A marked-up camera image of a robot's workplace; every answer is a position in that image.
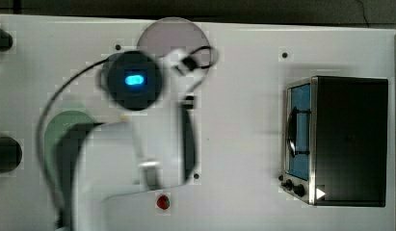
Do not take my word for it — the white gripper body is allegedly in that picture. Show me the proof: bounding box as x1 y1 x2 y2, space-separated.
161 48 209 96

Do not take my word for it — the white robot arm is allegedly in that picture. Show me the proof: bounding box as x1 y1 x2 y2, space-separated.
71 48 205 231

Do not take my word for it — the grey round plate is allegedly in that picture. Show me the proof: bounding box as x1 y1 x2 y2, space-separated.
137 17 219 72

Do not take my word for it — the black toaster oven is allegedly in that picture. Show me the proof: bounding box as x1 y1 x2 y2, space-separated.
278 76 389 207

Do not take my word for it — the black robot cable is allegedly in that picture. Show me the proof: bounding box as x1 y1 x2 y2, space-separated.
35 45 219 231

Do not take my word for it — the black cylinder post upper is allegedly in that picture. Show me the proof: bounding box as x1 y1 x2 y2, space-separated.
0 28 13 52

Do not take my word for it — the black cylinder post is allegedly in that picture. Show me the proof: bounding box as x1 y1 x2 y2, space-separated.
0 137 22 174
0 28 13 52

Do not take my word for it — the black cylinder post lower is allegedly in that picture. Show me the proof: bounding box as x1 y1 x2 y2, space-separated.
0 137 22 174

